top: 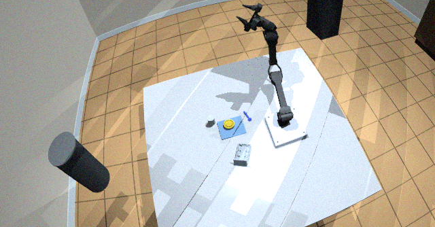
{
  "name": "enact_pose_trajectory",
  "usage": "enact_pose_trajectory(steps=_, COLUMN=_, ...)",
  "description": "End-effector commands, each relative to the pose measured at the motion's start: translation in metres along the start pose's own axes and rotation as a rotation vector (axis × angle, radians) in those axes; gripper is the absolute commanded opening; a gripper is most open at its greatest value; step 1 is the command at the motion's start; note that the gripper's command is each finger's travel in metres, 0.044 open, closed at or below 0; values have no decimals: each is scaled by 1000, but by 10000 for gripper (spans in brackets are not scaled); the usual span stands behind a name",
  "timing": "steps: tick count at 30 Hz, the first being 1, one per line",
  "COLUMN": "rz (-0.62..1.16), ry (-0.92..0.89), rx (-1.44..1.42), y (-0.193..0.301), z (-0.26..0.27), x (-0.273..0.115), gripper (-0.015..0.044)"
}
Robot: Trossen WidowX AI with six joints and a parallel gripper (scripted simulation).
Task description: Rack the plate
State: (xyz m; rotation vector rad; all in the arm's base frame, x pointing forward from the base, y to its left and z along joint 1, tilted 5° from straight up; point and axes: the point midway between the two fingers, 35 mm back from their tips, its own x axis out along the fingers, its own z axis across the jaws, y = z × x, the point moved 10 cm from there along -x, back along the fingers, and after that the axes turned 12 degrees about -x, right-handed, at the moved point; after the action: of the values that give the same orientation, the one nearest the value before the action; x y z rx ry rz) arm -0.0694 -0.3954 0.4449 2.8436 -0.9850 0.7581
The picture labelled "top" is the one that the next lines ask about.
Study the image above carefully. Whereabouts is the yellow plate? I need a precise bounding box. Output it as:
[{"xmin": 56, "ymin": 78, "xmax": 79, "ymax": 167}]
[{"xmin": 224, "ymin": 120, "xmax": 234, "ymax": 129}]

